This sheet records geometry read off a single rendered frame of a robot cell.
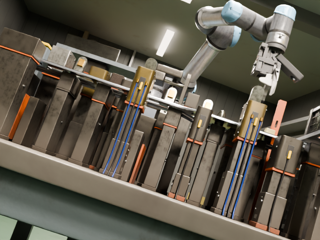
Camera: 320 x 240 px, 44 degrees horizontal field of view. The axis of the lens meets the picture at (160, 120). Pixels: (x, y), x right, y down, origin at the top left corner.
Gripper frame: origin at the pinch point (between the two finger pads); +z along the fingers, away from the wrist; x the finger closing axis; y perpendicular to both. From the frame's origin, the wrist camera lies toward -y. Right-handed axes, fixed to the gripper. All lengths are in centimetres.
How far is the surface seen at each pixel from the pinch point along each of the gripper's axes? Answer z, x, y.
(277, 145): 16.5, 16.1, -3.7
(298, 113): -162, -562, -166
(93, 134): 29, 0, 53
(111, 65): -4, -34, 62
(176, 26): -201, -445, 77
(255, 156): 18.7, -3.1, -2.4
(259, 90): 1.1, 13.3, 5.4
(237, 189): 32.7, 19.4, 4.5
